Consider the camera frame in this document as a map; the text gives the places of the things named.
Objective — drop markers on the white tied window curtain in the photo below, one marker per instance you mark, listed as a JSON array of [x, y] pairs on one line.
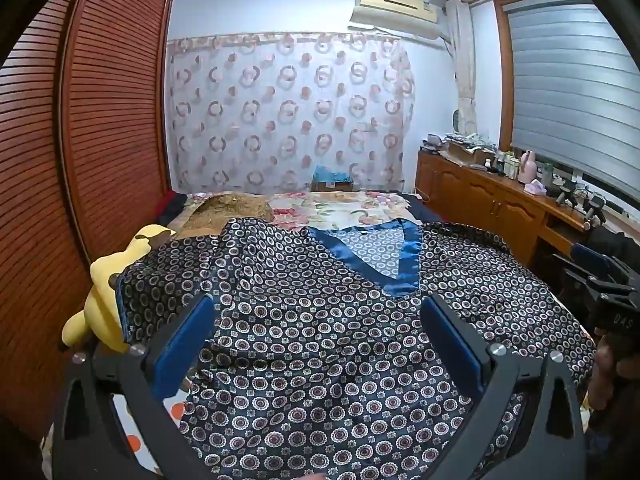
[[462, 60]]

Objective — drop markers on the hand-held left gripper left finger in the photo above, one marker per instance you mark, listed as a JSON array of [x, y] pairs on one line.
[[182, 345]]

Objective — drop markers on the grey window blind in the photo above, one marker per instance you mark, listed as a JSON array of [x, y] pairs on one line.
[[570, 90]]

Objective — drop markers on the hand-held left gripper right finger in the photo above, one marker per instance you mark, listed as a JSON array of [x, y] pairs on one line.
[[452, 345]]

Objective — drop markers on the navy patterned satin garment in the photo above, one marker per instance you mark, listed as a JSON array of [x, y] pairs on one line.
[[320, 310]]

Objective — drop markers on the red cloth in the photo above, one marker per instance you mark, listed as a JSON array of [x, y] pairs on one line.
[[167, 207]]

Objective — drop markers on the pink tissue pack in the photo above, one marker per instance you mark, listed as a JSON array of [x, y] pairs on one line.
[[536, 188]]

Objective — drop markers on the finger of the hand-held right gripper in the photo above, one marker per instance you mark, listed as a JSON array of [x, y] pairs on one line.
[[590, 257]]

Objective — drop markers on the brown mottled blanket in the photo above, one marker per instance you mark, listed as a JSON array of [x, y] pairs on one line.
[[225, 210]]

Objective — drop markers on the person's right hand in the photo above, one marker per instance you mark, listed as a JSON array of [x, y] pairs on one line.
[[605, 370]]

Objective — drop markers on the pink floral blanket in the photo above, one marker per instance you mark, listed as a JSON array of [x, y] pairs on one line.
[[340, 207]]

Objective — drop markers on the pink thermos bottle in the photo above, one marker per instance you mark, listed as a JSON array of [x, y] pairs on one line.
[[527, 167]]

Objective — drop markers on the white sheet with orange print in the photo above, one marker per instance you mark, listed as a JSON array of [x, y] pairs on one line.
[[132, 440]]

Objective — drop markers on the wooden side cabinet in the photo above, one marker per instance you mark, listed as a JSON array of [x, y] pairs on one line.
[[480, 200]]

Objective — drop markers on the small cardboard box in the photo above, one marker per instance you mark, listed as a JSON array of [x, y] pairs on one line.
[[330, 185]]

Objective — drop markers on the yellow plush toy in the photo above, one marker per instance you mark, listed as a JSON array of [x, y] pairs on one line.
[[102, 280]]

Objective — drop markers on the wall air conditioner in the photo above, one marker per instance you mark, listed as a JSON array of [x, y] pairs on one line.
[[395, 7]]

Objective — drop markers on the pile of papers and boxes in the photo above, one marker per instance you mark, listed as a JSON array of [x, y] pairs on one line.
[[465, 147]]

